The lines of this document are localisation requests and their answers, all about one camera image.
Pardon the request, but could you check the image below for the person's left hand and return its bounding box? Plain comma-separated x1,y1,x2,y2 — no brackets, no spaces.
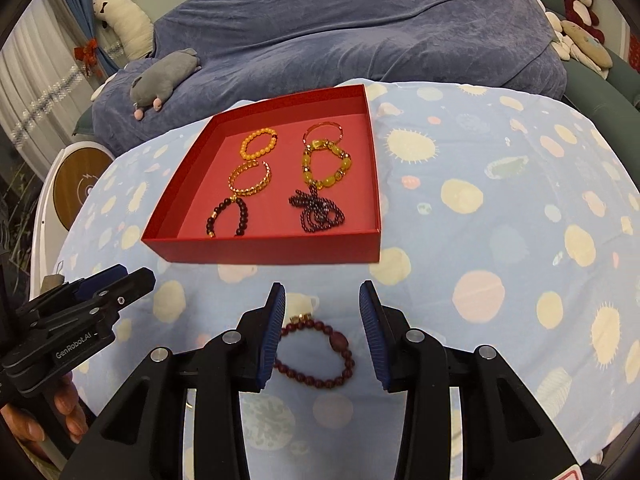
0,374,88,462

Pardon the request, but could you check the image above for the red hanging decoration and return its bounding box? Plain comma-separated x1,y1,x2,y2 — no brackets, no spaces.
620,15,640,72

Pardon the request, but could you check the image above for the light blue dotted sheet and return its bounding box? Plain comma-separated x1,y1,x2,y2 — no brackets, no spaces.
30,79,640,480

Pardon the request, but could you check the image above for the blue blanket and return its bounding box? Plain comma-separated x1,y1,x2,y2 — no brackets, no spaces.
90,0,569,157

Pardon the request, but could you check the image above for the grey plush mouse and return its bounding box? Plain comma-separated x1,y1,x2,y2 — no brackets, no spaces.
129,48,202,122

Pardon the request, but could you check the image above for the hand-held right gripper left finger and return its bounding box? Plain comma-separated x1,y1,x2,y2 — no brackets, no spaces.
60,282,288,480

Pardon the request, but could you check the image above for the blue curtain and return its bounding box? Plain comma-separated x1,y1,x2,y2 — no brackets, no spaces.
42,0,122,82

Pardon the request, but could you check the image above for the purple garnet bead strand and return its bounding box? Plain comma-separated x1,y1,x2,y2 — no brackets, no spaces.
289,189,347,234

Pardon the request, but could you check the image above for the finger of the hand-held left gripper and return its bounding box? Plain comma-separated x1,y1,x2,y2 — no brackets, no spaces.
15,265,129,317
30,267,157,333

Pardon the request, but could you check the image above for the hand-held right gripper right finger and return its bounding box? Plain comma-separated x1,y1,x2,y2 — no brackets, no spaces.
359,280,583,480

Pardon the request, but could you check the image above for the yellow jade bead bracelet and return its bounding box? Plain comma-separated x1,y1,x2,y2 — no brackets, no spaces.
300,137,353,191

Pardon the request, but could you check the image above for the white sheer curtain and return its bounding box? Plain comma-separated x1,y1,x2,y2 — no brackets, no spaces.
0,10,87,152

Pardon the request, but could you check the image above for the white plush toy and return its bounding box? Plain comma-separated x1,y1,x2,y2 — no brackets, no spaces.
91,0,153,62

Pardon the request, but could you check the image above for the dark brown bead bracelet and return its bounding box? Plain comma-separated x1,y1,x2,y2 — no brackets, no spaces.
205,195,250,239

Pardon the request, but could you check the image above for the thin gold red bangle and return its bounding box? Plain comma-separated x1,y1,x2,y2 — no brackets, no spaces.
302,121,346,147

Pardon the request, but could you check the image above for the green sofa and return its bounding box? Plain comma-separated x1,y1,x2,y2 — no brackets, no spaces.
502,0,640,137

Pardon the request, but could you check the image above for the green plant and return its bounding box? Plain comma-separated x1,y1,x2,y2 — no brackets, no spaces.
0,160,44,272

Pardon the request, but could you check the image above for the beige plush toy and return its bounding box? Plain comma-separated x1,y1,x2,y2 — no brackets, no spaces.
542,10,614,80

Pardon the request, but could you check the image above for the dark red bead bracelet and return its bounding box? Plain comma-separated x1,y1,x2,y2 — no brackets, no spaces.
272,314,357,390

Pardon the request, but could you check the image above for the red bow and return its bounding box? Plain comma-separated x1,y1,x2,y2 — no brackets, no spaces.
75,40,102,77

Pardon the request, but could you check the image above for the red cardboard box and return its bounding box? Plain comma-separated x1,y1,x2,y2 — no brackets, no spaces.
141,84,384,265

